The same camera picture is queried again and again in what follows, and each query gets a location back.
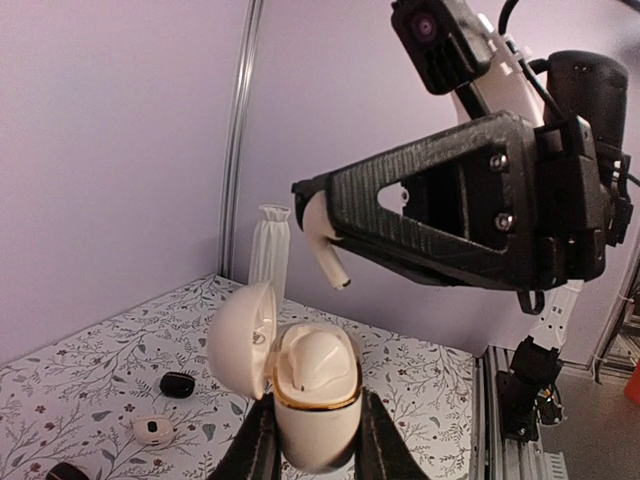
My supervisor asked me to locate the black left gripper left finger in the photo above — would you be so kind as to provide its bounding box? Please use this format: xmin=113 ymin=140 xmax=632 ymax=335
xmin=209 ymin=399 xmax=280 ymax=480

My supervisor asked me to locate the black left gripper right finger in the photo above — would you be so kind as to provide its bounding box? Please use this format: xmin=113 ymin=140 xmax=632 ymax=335
xmin=354 ymin=388 xmax=425 ymax=479

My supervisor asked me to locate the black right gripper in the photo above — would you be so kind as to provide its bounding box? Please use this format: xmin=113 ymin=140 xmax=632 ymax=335
xmin=292 ymin=50 xmax=634 ymax=290

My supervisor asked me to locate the white round earbud case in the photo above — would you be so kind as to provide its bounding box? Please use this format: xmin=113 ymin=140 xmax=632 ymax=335
xmin=207 ymin=282 xmax=362 ymax=474

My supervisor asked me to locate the white stem earbud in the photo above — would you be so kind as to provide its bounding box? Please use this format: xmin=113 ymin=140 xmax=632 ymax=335
xmin=302 ymin=190 xmax=351 ymax=290

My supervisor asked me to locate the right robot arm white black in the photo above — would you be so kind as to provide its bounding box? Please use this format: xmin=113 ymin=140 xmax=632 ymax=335
xmin=292 ymin=50 xmax=633 ymax=441

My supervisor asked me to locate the black earbud case right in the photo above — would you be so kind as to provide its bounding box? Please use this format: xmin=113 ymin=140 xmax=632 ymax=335
xmin=159 ymin=372 xmax=196 ymax=399

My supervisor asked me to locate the black earbud case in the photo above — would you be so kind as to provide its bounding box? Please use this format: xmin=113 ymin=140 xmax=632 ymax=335
xmin=45 ymin=462 xmax=89 ymax=480
xmin=159 ymin=372 xmax=196 ymax=399

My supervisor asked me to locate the black earbud case left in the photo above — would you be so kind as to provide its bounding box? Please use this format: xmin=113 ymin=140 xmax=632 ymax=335
xmin=45 ymin=462 xmax=89 ymax=480

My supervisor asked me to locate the white ribbed vase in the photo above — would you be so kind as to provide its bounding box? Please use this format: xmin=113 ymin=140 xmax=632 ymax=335
xmin=248 ymin=204 xmax=291 ymax=311

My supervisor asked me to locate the metal front rail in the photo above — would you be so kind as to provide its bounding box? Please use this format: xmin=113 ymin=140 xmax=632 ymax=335
xmin=469 ymin=346 xmax=569 ymax=480

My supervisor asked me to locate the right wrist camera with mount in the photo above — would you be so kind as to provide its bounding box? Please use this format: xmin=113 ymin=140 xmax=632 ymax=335
xmin=391 ymin=1 xmax=543 ymax=127

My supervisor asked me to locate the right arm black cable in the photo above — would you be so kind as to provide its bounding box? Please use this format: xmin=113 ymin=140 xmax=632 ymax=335
xmin=497 ymin=0 xmax=640 ymax=191

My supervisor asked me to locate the right metal frame post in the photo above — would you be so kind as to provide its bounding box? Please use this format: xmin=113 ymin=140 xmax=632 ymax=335
xmin=217 ymin=0 xmax=264 ymax=278

